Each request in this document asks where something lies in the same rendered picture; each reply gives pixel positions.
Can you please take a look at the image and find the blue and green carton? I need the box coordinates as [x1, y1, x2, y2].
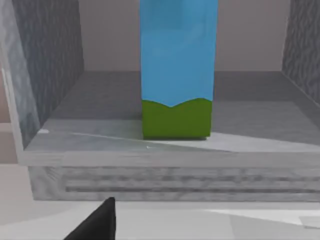
[139, 0, 219, 141]

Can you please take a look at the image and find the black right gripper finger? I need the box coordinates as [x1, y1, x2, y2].
[62, 196, 117, 240]

